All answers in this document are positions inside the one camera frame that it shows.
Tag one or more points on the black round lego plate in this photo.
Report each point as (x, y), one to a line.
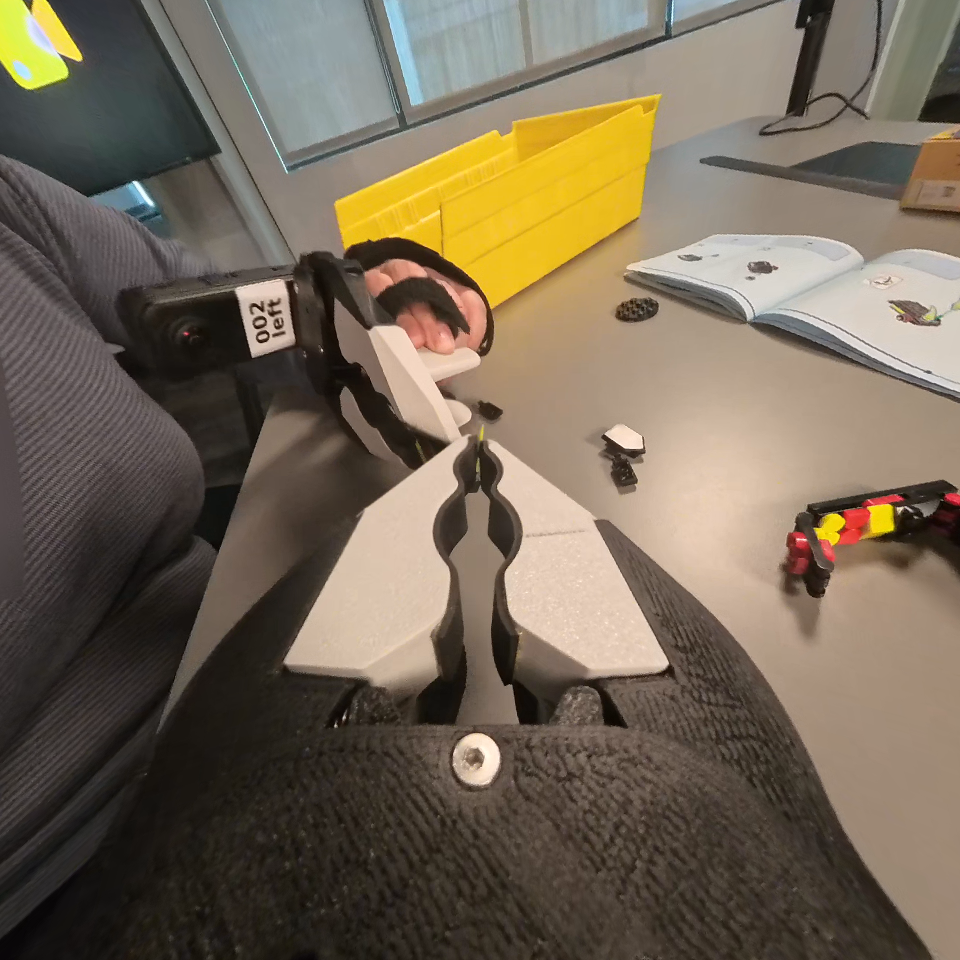
(637, 307)

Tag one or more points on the open instruction booklet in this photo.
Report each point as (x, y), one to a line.
(810, 300)

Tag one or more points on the black angled lego tile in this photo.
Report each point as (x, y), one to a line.
(624, 439)

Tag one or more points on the orange cardboard box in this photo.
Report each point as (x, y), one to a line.
(934, 172)

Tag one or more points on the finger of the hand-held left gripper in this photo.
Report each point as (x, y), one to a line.
(412, 382)
(375, 420)

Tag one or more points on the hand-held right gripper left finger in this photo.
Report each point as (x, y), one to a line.
(367, 600)

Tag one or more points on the lime green lego piece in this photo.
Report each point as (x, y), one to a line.
(480, 450)

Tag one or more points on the thin black lego piece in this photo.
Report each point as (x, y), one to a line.
(489, 409)

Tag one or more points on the red yellow lego figure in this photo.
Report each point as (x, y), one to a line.
(862, 525)

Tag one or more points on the black camera boom pole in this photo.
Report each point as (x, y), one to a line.
(808, 52)

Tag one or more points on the dark grey stand base plate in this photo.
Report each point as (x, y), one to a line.
(840, 169)

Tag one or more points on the small black lego brick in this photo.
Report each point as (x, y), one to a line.
(624, 472)

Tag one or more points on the person's left hand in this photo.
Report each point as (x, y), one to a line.
(442, 322)

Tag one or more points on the yellow plastic bin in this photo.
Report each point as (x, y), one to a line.
(540, 202)

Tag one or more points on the large grid window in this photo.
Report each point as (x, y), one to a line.
(465, 60)

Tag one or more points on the person's left forearm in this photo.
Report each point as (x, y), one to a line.
(75, 225)

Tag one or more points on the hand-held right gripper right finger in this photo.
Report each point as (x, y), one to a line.
(585, 600)

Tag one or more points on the dark monitor screen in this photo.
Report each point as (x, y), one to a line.
(97, 112)

